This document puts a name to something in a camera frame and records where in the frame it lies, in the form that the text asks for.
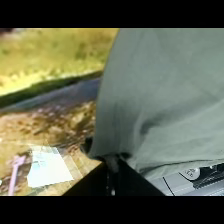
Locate silver frame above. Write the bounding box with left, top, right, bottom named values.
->
left=146, top=162, right=224, bottom=197

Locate brown T-shirt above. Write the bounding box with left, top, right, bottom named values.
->
left=86, top=28, right=224, bottom=182

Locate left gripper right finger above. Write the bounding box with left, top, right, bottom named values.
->
left=111, top=157, right=166, bottom=197

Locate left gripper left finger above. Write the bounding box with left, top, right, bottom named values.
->
left=62, top=155, right=114, bottom=197

